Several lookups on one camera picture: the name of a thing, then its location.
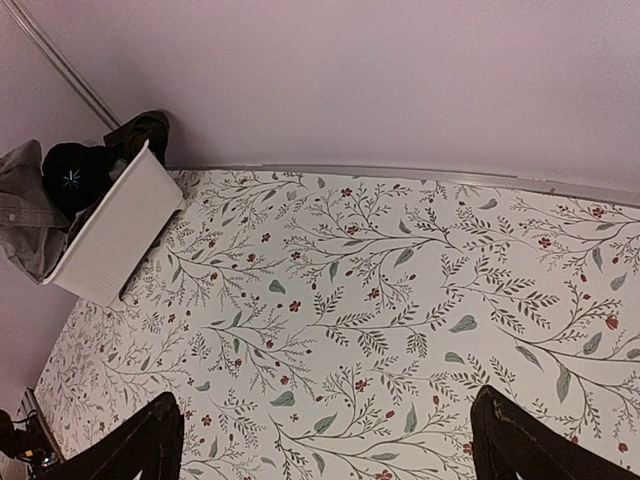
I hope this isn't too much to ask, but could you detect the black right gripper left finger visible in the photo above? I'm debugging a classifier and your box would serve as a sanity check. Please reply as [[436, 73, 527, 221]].
[[48, 392, 185, 479]]

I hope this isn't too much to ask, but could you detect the black garment with logo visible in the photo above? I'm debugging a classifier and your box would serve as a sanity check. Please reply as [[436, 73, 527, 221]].
[[42, 143, 117, 222]]

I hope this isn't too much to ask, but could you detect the dark olive garment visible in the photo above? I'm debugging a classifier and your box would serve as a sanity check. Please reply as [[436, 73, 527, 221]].
[[103, 110, 170, 165]]

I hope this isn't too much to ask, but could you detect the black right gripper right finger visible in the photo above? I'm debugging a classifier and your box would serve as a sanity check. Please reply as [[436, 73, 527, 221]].
[[471, 385, 639, 480]]

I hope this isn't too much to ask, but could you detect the aluminium frame post left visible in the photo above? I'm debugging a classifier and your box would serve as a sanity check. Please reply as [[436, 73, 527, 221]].
[[1, 0, 122, 130]]

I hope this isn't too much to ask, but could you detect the white plastic laundry basket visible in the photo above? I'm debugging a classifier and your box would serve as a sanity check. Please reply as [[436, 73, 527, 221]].
[[42, 143, 184, 306]]

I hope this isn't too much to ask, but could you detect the grey button-up shirt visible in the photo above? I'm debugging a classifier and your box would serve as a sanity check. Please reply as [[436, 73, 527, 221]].
[[1, 140, 70, 284]]

